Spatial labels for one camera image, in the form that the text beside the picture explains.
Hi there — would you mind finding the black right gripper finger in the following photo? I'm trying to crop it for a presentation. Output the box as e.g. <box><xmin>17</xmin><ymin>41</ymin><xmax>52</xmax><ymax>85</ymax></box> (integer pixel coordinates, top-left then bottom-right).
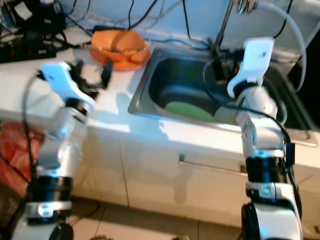
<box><xmin>211</xmin><ymin>52</ymin><xmax>226</xmax><ymax>83</ymax></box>

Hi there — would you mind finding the orange plastic bowl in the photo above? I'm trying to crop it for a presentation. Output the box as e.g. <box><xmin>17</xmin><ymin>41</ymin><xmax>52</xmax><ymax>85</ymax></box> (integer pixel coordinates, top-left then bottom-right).
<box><xmin>89</xmin><ymin>28</ymin><xmax>152</xmax><ymax>72</ymax></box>

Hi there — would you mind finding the white kitchen cabinet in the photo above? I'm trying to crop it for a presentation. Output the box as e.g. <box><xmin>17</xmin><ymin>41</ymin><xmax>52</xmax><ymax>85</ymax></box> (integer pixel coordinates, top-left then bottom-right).
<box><xmin>0</xmin><ymin>117</ymin><xmax>320</xmax><ymax>236</ymax></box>

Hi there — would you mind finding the stainless steel sink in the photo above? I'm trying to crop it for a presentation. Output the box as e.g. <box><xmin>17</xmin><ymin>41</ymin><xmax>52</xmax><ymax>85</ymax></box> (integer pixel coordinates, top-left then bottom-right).
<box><xmin>128</xmin><ymin>47</ymin><xmax>320</xmax><ymax>146</ymax></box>

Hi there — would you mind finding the metal faucet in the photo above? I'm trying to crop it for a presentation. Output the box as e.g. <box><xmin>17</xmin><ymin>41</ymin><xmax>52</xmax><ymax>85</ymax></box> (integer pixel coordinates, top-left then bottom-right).
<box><xmin>212</xmin><ymin>0</ymin><xmax>261</xmax><ymax>53</ymax></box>

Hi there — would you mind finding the white bowl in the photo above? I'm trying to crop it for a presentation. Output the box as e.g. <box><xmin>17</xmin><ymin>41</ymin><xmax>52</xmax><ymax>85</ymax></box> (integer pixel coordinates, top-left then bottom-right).
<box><xmin>214</xmin><ymin>105</ymin><xmax>241</xmax><ymax>126</ymax></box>

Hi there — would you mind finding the black power strip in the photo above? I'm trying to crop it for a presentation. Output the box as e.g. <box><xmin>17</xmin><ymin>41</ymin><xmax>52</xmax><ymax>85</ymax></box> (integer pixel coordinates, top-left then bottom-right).
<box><xmin>0</xmin><ymin>40</ymin><xmax>63</xmax><ymax>63</ymax></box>

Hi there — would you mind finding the green plate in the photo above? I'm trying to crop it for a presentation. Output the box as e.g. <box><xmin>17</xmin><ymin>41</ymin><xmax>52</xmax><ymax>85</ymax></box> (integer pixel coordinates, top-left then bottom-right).
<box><xmin>164</xmin><ymin>101</ymin><xmax>216</xmax><ymax>123</ymax></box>

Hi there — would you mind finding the black charger box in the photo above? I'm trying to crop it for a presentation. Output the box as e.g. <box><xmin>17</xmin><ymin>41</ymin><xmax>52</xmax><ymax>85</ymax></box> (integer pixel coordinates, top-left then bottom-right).
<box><xmin>12</xmin><ymin>0</ymin><xmax>66</xmax><ymax>36</ymax></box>

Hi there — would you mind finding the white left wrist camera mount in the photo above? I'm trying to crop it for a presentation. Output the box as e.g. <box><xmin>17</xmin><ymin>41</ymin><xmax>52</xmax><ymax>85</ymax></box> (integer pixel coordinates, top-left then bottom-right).
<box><xmin>40</xmin><ymin>61</ymin><xmax>97</xmax><ymax>108</ymax></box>

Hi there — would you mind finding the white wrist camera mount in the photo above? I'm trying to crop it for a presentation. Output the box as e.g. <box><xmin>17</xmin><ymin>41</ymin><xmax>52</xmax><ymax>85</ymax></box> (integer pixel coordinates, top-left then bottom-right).
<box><xmin>40</xmin><ymin>61</ymin><xmax>97</xmax><ymax>108</ymax></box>
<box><xmin>226</xmin><ymin>36</ymin><xmax>276</xmax><ymax>98</ymax></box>

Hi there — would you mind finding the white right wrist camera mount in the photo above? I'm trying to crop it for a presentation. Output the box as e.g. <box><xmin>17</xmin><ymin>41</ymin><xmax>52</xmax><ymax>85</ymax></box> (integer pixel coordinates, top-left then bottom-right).
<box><xmin>226</xmin><ymin>36</ymin><xmax>276</xmax><ymax>98</ymax></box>

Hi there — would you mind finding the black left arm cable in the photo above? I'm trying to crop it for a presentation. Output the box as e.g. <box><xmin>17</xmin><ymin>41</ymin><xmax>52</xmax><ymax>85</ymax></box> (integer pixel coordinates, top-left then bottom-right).
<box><xmin>7</xmin><ymin>72</ymin><xmax>46</xmax><ymax>240</ymax></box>

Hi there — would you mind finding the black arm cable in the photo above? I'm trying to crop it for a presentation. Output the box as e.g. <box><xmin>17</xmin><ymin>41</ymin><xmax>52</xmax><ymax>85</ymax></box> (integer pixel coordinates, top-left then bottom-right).
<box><xmin>202</xmin><ymin>60</ymin><xmax>303</xmax><ymax>221</ymax></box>
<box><xmin>7</xmin><ymin>72</ymin><xmax>46</xmax><ymax>240</ymax></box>

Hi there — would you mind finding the grey faucet hose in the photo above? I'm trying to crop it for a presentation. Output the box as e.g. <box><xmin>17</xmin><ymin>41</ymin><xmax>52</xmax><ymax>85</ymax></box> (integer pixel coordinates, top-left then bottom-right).
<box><xmin>257</xmin><ymin>2</ymin><xmax>308</xmax><ymax>66</ymax></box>

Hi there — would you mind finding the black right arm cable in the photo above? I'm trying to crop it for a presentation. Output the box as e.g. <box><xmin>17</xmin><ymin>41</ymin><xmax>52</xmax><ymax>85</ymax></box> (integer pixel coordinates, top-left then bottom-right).
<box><xmin>202</xmin><ymin>60</ymin><xmax>303</xmax><ymax>221</ymax></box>

